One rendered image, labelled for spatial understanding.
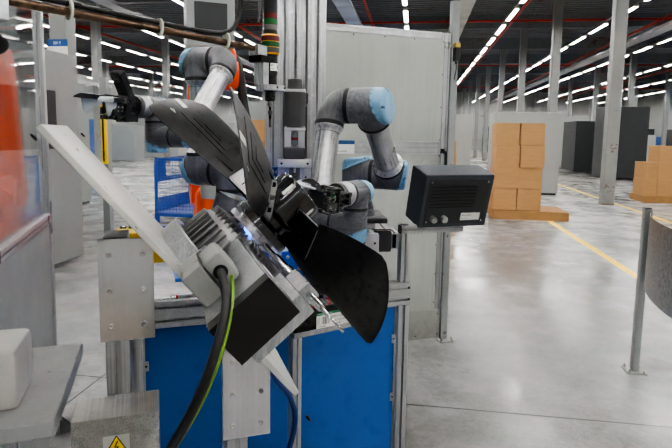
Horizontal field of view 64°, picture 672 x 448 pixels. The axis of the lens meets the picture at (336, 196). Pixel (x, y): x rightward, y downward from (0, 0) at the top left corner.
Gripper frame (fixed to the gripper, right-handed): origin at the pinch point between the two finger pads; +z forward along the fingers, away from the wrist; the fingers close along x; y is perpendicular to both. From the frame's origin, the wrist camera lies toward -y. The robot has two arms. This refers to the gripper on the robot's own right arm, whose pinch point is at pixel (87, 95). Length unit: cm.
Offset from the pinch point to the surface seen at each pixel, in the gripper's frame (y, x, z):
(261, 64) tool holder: -14, -66, 13
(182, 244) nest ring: 23, -67, 37
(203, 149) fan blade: 6, -61, 25
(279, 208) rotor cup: 15, -79, 22
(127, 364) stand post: 48, -62, 44
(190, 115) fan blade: -1, -54, 21
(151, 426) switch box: 55, -72, 48
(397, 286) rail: 49, -91, -49
